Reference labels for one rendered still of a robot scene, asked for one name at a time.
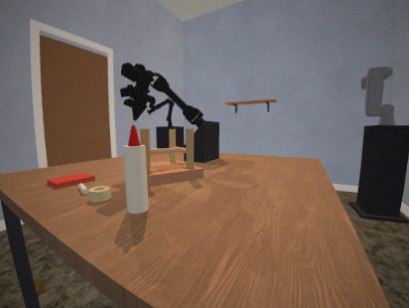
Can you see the white glue bottle with red cap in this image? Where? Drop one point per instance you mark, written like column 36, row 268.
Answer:
column 135, row 173

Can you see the red rectangular block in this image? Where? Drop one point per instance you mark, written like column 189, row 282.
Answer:
column 70, row 180

